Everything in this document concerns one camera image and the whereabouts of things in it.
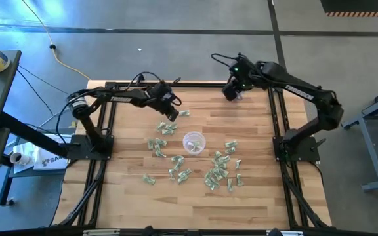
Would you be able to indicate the grey metal cart frame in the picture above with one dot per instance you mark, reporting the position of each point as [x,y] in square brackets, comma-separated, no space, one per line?
[373,154]

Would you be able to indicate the paper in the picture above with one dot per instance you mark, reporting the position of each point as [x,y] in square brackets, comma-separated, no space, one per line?
[214,185]
[230,185]

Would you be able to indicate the silver metal bracket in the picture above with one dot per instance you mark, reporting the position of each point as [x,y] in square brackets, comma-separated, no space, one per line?
[101,232]
[284,233]

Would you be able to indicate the black hazard-striped floor mat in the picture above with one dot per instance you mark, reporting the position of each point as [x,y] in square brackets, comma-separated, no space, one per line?
[359,6]

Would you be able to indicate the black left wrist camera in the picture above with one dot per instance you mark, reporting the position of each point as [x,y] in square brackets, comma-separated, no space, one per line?
[164,89]

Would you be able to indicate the black diagonal stand bar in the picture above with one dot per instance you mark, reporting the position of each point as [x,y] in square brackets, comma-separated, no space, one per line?
[28,132]

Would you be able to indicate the black table clamp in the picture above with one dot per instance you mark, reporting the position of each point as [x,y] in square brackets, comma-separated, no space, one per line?
[139,79]

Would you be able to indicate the white printed paper bag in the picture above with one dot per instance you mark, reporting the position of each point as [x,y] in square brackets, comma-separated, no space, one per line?
[49,160]

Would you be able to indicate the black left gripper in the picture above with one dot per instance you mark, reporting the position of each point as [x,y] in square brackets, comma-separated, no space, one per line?
[159,101]

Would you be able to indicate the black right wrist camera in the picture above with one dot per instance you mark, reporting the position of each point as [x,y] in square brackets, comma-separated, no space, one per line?
[241,62]

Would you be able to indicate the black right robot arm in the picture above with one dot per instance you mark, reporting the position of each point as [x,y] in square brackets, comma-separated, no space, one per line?
[307,91]

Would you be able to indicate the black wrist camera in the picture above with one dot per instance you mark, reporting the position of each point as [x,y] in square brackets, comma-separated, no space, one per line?
[241,62]
[164,89]

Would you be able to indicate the blue metal leg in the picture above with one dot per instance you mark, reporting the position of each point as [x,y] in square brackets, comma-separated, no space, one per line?
[4,188]

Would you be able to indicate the clear plastic cup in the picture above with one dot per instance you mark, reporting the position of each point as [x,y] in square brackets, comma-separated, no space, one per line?
[186,137]

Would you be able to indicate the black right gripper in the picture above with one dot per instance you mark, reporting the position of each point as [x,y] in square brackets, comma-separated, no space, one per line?
[246,80]

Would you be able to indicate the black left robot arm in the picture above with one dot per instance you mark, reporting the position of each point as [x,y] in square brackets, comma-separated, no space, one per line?
[120,96]

